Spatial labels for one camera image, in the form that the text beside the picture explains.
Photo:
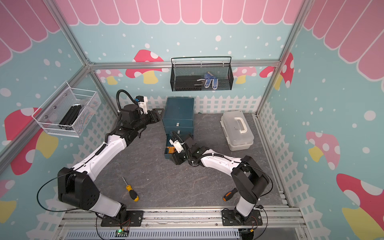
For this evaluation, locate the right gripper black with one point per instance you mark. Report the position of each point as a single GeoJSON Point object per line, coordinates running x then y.
{"type": "Point", "coordinates": [175, 157]}

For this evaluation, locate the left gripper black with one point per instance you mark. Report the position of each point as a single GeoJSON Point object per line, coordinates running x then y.
{"type": "Point", "coordinates": [154, 112]}

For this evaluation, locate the dark teal drawer cabinet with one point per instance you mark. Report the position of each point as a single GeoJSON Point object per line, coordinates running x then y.
{"type": "Point", "coordinates": [179, 116]}

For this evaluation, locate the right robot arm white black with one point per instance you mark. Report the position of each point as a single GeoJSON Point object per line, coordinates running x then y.
{"type": "Point", "coordinates": [250, 180]}

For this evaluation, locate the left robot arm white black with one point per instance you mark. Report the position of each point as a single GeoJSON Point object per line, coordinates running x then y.
{"type": "Point", "coordinates": [76, 185]}

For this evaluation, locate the black box in mesh basket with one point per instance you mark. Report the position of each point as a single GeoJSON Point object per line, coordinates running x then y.
{"type": "Point", "coordinates": [187, 83]}

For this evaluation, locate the clear plastic storage box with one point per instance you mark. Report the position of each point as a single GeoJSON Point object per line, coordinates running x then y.
{"type": "Point", "coordinates": [237, 131]}

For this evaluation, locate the orange black screwdriver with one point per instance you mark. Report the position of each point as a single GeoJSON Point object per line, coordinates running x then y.
{"type": "Point", "coordinates": [229, 195]}

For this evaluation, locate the yellow black screwdriver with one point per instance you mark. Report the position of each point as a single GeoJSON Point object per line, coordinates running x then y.
{"type": "Point", "coordinates": [134, 196]}

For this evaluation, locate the blue white item in basket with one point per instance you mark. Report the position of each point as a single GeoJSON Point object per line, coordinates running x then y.
{"type": "Point", "coordinates": [209, 81]}

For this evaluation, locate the black device in white basket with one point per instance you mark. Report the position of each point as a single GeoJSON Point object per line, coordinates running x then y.
{"type": "Point", "coordinates": [70, 117]}

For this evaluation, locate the green lit circuit board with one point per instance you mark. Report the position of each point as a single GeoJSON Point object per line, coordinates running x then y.
{"type": "Point", "coordinates": [122, 233]}

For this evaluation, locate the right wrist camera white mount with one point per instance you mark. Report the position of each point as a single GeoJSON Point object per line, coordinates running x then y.
{"type": "Point", "coordinates": [178, 145]}

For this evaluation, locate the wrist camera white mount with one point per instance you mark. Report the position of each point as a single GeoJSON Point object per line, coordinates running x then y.
{"type": "Point", "coordinates": [142, 103]}
{"type": "Point", "coordinates": [178, 145]}

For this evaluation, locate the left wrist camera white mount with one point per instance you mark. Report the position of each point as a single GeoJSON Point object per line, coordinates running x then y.
{"type": "Point", "coordinates": [142, 103]}

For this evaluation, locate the black wire mesh basket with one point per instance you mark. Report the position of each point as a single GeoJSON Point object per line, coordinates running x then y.
{"type": "Point", "coordinates": [221, 67]}

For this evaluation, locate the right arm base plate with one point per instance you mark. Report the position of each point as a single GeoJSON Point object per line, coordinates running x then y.
{"type": "Point", "coordinates": [232, 218]}

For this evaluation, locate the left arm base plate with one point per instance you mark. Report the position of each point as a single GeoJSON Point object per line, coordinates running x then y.
{"type": "Point", "coordinates": [130, 219]}

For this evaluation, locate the white wire wall basket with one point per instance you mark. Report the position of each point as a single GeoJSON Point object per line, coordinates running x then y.
{"type": "Point", "coordinates": [52, 111]}

